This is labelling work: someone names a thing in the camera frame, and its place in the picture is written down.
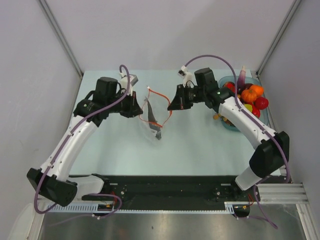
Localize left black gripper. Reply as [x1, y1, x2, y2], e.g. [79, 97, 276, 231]
[107, 89, 143, 118]

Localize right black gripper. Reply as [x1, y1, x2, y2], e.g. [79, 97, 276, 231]
[168, 84, 206, 111]

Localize grey toy fish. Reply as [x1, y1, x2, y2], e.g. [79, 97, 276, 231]
[144, 97, 162, 140]

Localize clear zip bag orange zipper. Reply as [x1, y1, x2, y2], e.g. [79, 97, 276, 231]
[138, 86, 173, 146]

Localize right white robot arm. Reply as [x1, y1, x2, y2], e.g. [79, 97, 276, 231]
[167, 66, 290, 201]

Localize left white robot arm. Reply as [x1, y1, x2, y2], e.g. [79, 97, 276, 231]
[27, 74, 143, 207]

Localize red bell pepper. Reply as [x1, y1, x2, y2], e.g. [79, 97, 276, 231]
[223, 81, 236, 93]

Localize purple white scallion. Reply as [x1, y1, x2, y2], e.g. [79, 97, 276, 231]
[236, 65, 246, 94]

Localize yellow starfruit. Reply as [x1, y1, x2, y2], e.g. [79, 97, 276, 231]
[244, 104, 254, 113]

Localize orange pumpkin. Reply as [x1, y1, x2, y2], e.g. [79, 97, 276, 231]
[240, 85, 264, 103]

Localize red tomato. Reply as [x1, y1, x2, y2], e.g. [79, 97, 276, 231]
[254, 96, 269, 110]

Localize blue plastic bowl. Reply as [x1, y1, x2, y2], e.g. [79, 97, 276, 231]
[218, 76, 269, 132]

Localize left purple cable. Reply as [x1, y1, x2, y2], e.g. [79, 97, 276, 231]
[33, 64, 132, 226]

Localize purple cable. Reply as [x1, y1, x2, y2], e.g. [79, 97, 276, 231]
[184, 54, 292, 230]
[33, 64, 132, 226]

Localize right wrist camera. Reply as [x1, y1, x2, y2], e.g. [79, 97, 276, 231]
[177, 65, 193, 87]

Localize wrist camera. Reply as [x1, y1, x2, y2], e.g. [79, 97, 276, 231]
[119, 73, 139, 96]
[177, 65, 193, 87]

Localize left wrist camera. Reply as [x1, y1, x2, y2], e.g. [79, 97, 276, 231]
[119, 73, 139, 96]

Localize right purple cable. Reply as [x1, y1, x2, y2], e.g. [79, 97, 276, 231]
[184, 54, 292, 230]

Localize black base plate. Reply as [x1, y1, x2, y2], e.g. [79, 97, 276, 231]
[81, 175, 259, 211]

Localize white cable duct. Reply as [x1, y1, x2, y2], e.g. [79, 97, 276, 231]
[49, 202, 251, 215]

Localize aluminium frame rail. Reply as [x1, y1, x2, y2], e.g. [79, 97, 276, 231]
[34, 182, 311, 206]

